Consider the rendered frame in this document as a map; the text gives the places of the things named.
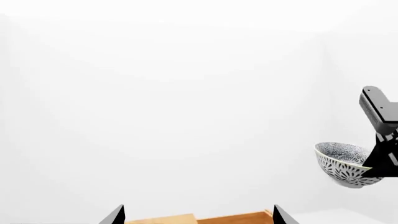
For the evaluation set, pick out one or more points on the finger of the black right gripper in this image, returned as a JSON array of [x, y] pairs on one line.
[[384, 173], [384, 156]]

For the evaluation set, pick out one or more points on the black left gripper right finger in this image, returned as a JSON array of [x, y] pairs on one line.
[[281, 217]]

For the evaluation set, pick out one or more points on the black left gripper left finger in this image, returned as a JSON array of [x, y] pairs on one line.
[[116, 217]]

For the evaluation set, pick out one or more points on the black white patterned bowl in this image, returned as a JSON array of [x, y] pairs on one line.
[[337, 166]]

